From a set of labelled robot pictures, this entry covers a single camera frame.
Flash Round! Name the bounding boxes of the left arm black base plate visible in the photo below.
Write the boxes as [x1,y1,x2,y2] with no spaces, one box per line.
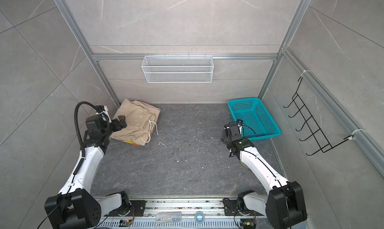
[131,200,147,217]

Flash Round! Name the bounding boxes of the white wire mesh wall basket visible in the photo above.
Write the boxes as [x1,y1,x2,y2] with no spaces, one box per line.
[142,55,214,83]

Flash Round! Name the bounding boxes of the black wire hook rack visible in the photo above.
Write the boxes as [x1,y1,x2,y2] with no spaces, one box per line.
[283,77,355,156]

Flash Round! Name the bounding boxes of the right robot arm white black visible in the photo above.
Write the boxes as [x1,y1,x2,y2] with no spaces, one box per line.
[221,120,308,229]

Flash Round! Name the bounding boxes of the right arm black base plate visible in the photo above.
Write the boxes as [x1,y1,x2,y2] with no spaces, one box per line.
[222,198,264,216]

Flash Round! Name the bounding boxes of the rainbow striped shorts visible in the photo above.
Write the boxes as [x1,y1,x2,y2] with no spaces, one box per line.
[123,141,138,145]

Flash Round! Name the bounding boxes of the clear plastic bottle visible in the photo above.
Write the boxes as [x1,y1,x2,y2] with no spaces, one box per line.
[155,212,182,224]

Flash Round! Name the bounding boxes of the small circuit board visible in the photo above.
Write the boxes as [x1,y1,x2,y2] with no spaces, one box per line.
[239,219,257,229]
[119,219,134,227]

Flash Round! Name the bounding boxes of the small circuit board right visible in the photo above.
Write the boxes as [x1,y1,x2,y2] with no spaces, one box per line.
[239,219,257,229]

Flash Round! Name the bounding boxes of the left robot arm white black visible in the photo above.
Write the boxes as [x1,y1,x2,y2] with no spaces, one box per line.
[44,101,134,229]

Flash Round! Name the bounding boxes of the clear tape roll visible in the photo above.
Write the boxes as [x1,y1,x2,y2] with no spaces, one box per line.
[194,211,205,224]

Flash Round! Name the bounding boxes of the teal plastic laundry basket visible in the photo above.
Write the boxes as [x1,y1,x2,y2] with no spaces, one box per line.
[228,98,281,141]

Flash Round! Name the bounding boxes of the small circuit board left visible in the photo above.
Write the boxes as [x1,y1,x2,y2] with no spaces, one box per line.
[119,219,134,227]

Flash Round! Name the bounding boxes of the beige shorts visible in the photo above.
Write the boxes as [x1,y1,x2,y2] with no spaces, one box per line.
[111,99,161,146]

